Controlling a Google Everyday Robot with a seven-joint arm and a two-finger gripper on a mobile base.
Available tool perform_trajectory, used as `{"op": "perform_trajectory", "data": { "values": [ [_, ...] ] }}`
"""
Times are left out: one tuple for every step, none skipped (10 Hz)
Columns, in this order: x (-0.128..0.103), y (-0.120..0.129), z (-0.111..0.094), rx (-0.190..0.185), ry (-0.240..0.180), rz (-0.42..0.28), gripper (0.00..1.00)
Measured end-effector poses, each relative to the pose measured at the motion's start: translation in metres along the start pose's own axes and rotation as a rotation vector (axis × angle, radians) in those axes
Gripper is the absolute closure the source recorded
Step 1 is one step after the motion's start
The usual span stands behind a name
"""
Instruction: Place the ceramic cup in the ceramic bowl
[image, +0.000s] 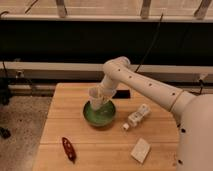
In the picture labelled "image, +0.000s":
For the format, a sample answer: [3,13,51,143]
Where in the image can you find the black rectangular patch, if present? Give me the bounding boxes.
[113,90,131,99]

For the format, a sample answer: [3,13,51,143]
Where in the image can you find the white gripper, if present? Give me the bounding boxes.
[89,86,116,111]

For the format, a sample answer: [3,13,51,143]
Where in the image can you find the white sponge block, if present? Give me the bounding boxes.
[131,138,151,163]

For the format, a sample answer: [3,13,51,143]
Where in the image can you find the red chili pepper toy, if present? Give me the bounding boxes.
[62,137,76,162]

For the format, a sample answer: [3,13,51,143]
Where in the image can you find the white plastic bottle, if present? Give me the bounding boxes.
[122,104,151,131]

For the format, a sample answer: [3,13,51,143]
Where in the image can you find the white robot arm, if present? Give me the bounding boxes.
[90,57,213,171]

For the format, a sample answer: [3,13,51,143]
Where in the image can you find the green ceramic bowl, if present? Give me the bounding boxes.
[83,101,116,127]

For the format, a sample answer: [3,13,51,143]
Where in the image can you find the black cable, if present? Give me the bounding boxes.
[133,13,164,74]

